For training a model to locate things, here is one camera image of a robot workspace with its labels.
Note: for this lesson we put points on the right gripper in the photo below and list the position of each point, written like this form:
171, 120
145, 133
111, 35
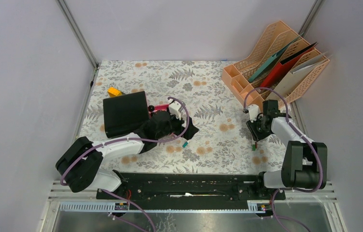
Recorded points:
256, 136

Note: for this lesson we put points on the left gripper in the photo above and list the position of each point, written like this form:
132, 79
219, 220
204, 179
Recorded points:
190, 131

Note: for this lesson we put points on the teal tip white pen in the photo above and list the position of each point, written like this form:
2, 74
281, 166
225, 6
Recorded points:
185, 144

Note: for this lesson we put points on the pink drawer tray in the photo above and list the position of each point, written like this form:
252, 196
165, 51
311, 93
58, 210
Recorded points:
163, 107

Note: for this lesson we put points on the red notebook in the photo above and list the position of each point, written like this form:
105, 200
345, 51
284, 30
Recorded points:
284, 66

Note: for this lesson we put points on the teal folder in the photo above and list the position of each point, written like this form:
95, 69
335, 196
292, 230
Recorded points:
275, 52

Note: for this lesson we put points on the peach file organizer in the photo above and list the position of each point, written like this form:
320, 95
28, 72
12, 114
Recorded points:
235, 75

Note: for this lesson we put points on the black pen holder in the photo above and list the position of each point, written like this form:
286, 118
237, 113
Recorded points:
124, 114

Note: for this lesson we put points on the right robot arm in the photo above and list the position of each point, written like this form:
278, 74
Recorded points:
304, 167

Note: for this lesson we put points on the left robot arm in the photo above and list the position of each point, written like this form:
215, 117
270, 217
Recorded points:
80, 166

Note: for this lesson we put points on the floral table mat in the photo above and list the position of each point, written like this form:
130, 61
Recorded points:
223, 143

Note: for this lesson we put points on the yellow block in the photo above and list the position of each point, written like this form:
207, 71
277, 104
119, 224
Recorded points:
113, 92

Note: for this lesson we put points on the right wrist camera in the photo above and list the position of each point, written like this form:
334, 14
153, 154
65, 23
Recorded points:
253, 111

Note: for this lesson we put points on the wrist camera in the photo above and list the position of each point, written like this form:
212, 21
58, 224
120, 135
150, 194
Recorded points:
174, 108
253, 111

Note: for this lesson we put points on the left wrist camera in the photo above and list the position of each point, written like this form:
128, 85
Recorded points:
174, 108

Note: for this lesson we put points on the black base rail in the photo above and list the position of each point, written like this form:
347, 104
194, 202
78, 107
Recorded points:
193, 191

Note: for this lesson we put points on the right aluminium frame post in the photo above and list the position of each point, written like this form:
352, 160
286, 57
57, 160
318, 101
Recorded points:
313, 12

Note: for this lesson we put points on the aluminium frame post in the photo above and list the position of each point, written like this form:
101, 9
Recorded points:
77, 33
313, 12

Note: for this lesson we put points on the left aluminium frame post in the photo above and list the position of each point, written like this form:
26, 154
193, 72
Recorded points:
77, 33

